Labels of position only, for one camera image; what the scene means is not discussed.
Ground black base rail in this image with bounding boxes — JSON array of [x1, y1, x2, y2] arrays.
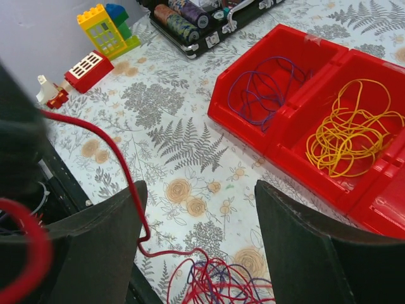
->
[[41, 146, 161, 303]]

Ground black poker chip case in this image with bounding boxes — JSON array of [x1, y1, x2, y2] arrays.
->
[[138, 1, 282, 59]]

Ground yellow wire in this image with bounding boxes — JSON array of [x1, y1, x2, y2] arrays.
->
[[305, 79, 405, 178]]

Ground white red toy figure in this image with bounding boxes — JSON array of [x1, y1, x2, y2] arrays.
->
[[36, 75, 68, 110]]

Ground yellow green toy bricks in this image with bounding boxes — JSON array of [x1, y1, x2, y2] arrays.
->
[[77, 4, 141, 60]]

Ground purple wire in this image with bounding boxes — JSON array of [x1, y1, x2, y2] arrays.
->
[[227, 56, 314, 132]]

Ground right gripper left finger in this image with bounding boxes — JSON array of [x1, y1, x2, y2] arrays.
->
[[21, 188, 141, 304]]

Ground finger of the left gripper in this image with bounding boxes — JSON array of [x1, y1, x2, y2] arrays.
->
[[1, 65, 47, 200]]

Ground red white toy brick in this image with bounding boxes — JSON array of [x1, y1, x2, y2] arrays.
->
[[64, 50, 114, 94]]

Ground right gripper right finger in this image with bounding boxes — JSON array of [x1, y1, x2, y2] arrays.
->
[[254, 180, 404, 303]]

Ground blue toy brick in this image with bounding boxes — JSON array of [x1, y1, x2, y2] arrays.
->
[[105, 3, 129, 27]]

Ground floral patterned table mat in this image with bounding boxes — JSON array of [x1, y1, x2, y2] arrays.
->
[[53, 1, 404, 303]]

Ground red three-compartment tray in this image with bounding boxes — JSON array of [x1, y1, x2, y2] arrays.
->
[[208, 25, 404, 238]]

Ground red wire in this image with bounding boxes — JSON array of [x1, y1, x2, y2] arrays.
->
[[0, 109, 209, 304]]

